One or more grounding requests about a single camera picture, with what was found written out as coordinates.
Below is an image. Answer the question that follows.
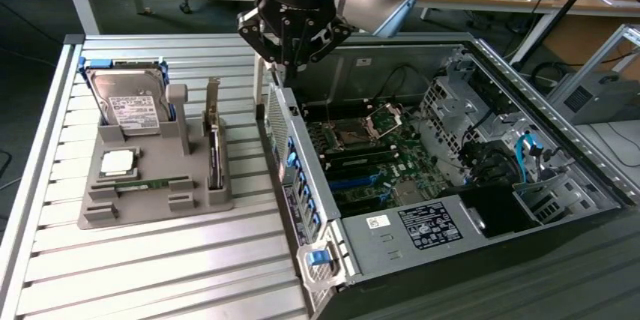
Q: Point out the graphics card with metal bracket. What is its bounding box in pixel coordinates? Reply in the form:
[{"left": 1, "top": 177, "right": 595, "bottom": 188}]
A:
[{"left": 201, "top": 76, "right": 227, "bottom": 190}]

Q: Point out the open grey PC case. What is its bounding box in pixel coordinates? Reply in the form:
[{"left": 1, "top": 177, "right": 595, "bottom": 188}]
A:
[{"left": 253, "top": 33, "right": 635, "bottom": 320}]

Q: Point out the metal socket cover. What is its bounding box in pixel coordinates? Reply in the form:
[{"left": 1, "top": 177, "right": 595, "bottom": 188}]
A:
[{"left": 363, "top": 102, "right": 407, "bottom": 138}]

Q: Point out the CPU socket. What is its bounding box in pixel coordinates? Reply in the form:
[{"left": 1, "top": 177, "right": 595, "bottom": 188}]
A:
[{"left": 323, "top": 119, "right": 375, "bottom": 151}]

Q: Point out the tall metal disk bay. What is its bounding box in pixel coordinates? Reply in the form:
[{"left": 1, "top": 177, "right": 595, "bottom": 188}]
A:
[{"left": 417, "top": 74, "right": 507, "bottom": 156}]

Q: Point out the blue disk caddy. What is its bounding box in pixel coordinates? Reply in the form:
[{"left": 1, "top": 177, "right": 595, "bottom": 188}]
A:
[{"left": 77, "top": 56, "right": 175, "bottom": 126}]

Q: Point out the silver hard disk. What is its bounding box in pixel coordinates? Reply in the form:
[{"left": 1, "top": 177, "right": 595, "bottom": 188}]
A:
[{"left": 85, "top": 67, "right": 167, "bottom": 137}]

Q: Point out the green motherboard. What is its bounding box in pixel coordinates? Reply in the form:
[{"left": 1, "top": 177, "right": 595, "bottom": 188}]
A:
[{"left": 305, "top": 100, "right": 455, "bottom": 218}]

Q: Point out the blue expansion slot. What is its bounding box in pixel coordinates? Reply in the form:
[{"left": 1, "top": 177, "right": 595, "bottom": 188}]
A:
[{"left": 328, "top": 174, "right": 384, "bottom": 192}]

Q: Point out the grey plastic parts rack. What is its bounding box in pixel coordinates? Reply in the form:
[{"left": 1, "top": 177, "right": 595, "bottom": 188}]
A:
[{"left": 77, "top": 82, "right": 236, "bottom": 231}]

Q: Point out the grey chipset heatsink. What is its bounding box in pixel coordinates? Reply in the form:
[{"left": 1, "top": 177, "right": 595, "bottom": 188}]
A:
[{"left": 393, "top": 181, "right": 427, "bottom": 204}]

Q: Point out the silver CPU chip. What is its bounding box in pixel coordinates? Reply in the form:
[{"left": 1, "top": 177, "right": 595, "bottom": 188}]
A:
[{"left": 99, "top": 149, "right": 139, "bottom": 178}]

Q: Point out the green RAM stick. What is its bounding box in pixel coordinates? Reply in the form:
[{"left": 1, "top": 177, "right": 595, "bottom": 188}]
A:
[{"left": 113, "top": 179, "right": 172, "bottom": 190}]

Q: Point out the black stand pole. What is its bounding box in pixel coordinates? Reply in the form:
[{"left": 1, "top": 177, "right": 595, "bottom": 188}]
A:
[{"left": 509, "top": 0, "right": 615, "bottom": 70}]

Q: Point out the grey power supply unit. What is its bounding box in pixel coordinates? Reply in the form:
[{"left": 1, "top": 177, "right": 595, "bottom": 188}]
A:
[{"left": 340, "top": 195, "right": 489, "bottom": 277}]

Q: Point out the grey computer tower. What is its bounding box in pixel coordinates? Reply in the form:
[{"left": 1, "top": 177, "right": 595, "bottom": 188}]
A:
[{"left": 547, "top": 70, "right": 640, "bottom": 126}]

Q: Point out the blue case latch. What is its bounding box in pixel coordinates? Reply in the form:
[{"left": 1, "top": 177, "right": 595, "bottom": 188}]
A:
[{"left": 305, "top": 249, "right": 332, "bottom": 268}]

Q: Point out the low metal disk bay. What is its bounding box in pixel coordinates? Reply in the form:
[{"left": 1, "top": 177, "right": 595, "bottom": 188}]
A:
[{"left": 512, "top": 174, "right": 589, "bottom": 226}]

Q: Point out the black power cable bundle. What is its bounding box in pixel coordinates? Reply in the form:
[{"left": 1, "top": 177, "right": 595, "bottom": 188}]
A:
[{"left": 457, "top": 139, "right": 524, "bottom": 188}]

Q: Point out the blue disk wire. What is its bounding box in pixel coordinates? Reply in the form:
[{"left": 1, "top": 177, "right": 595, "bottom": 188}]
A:
[{"left": 513, "top": 130, "right": 545, "bottom": 186}]

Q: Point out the aluminium profile frame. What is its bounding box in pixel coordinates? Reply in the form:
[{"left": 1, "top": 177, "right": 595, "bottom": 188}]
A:
[{"left": 573, "top": 22, "right": 640, "bottom": 87}]

